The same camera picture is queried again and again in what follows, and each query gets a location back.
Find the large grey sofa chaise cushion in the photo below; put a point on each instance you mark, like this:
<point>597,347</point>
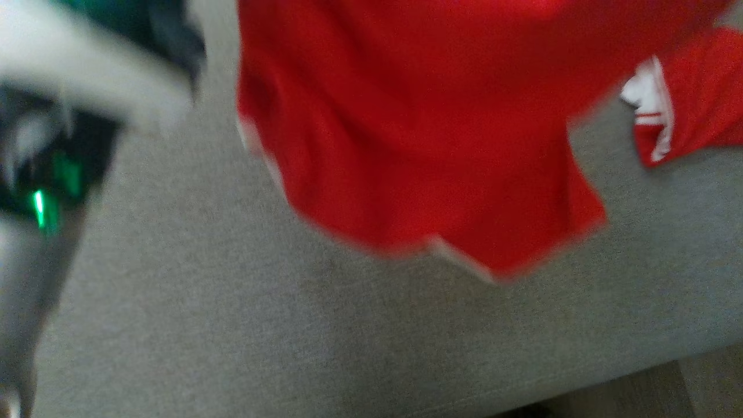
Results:
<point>290,325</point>

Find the left gripper body with green light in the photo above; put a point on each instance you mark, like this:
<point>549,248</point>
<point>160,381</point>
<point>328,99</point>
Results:
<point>87,87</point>

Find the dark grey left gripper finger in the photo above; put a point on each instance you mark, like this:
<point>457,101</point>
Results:
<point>177,40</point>

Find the red garment with white trim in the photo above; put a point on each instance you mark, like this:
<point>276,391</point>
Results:
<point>406,116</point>

